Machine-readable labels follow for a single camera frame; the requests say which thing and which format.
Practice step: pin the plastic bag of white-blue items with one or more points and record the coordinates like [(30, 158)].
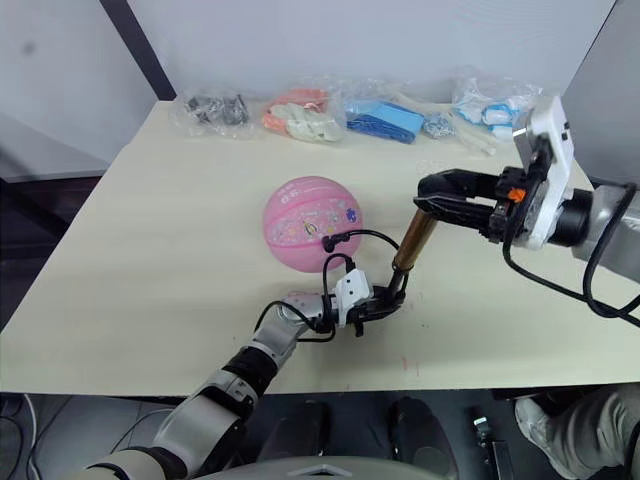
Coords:
[(492, 107)]

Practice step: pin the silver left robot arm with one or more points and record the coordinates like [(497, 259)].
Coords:
[(300, 306)]

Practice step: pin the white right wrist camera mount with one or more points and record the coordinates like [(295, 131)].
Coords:
[(550, 150)]

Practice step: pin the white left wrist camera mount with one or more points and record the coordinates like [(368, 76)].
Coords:
[(352, 291)]

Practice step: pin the cream plastic sticks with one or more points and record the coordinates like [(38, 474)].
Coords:
[(475, 139)]

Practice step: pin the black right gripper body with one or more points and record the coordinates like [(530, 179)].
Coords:
[(507, 220)]

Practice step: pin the white shoe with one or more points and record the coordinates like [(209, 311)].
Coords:
[(537, 425)]

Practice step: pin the grey robot torso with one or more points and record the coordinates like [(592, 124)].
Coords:
[(330, 470)]

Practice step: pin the grey trouser leg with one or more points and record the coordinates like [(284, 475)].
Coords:
[(595, 430)]

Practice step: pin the dark slanted pillar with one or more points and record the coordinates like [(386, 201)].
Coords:
[(137, 50)]

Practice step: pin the small bag of silver pieces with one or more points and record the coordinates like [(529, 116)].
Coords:
[(439, 125)]

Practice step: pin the plastic bag of blue items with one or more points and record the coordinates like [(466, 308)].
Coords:
[(382, 122)]

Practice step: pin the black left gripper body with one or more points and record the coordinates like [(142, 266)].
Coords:
[(369, 310)]

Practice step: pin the plastic bag of dark parts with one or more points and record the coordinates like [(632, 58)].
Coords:
[(212, 107)]

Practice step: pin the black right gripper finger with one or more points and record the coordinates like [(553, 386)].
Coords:
[(460, 212), (450, 180)]

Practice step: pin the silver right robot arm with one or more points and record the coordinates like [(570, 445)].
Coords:
[(612, 225)]

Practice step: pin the plastic bag of orange-white items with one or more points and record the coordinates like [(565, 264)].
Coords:
[(300, 120)]

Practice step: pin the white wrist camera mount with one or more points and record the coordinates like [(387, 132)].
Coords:
[(550, 150), (352, 291)]

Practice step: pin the grey partition panel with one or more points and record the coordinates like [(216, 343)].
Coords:
[(607, 55)]

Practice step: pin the pink printed ball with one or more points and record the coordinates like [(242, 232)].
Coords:
[(300, 220)]

